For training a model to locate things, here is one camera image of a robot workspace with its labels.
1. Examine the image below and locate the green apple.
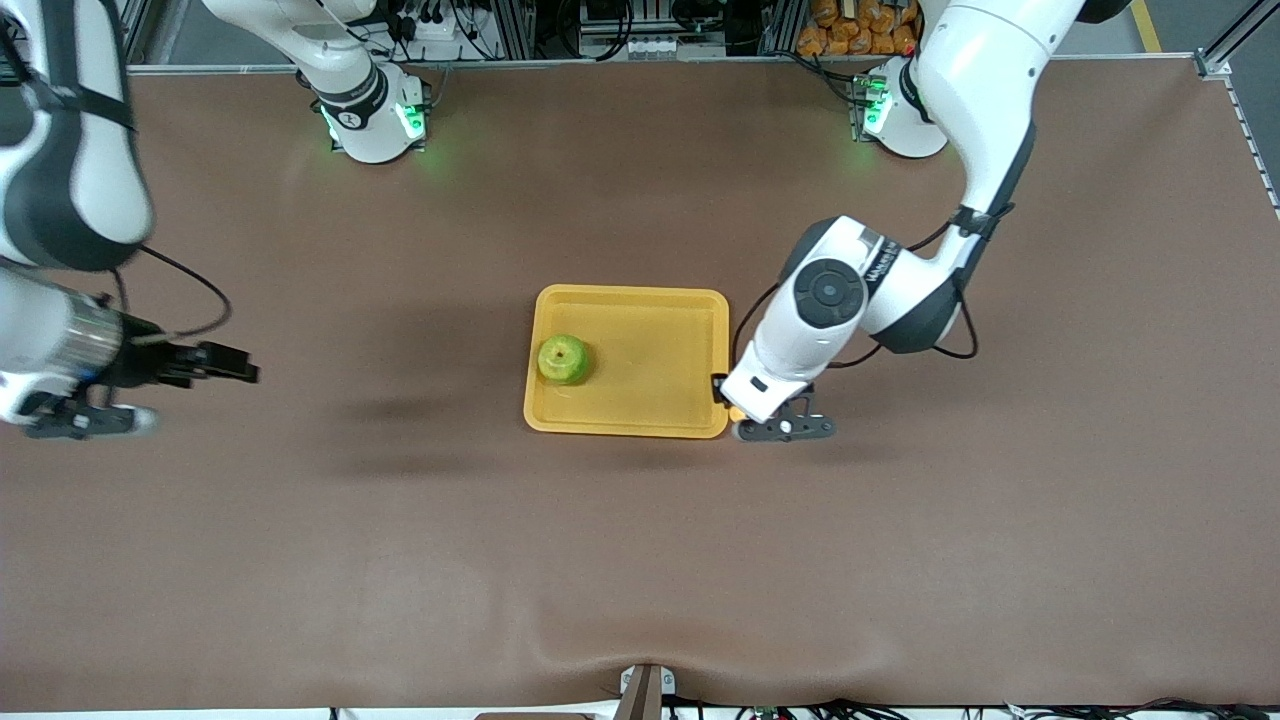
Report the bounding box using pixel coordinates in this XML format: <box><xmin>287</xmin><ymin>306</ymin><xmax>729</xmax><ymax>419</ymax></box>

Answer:
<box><xmin>537</xmin><ymin>334</ymin><xmax>592</xmax><ymax>387</ymax></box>

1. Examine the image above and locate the yellow plastic tray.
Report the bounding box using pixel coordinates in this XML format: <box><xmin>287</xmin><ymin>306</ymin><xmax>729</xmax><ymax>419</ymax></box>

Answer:
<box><xmin>523</xmin><ymin>284</ymin><xmax>731</xmax><ymax>440</ymax></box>

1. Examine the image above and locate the brown table mat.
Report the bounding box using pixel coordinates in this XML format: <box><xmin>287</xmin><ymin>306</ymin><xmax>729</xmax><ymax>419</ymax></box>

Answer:
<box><xmin>0</xmin><ymin>58</ymin><xmax>1280</xmax><ymax>713</ymax></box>

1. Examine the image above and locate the grey electronics box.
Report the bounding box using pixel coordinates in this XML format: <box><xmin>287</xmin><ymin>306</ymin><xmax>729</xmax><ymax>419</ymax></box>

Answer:
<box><xmin>578</xmin><ymin>0</ymin><xmax>736</xmax><ymax>59</ymax></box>

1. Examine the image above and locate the orange snack bag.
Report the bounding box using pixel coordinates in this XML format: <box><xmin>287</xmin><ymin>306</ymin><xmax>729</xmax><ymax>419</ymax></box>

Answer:
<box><xmin>796</xmin><ymin>0</ymin><xmax>921</xmax><ymax>57</ymax></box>

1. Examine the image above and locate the white power strip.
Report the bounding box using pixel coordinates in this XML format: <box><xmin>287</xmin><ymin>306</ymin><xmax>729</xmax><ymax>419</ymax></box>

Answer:
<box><xmin>385</xmin><ymin>0</ymin><xmax>471</xmax><ymax>43</ymax></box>

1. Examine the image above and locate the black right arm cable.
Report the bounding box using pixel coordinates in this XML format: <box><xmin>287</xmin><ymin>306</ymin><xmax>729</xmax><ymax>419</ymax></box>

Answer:
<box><xmin>100</xmin><ymin>245</ymin><xmax>234</xmax><ymax>341</ymax></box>

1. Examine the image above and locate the aluminium table edge rail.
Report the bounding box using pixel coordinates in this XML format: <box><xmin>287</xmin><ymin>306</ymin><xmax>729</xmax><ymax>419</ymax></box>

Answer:
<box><xmin>128</xmin><ymin>54</ymin><xmax>1226</xmax><ymax>77</ymax></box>

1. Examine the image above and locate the metal table clamp bracket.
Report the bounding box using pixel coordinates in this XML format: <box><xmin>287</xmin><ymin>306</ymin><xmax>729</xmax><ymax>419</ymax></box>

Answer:
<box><xmin>618</xmin><ymin>663</ymin><xmax>677</xmax><ymax>720</ymax></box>

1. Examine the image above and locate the aluminium frame post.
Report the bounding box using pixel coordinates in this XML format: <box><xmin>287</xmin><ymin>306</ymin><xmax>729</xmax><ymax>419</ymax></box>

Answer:
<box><xmin>1195</xmin><ymin>0</ymin><xmax>1280</xmax><ymax>79</ymax></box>
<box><xmin>118</xmin><ymin>0</ymin><xmax>191</xmax><ymax>69</ymax></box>

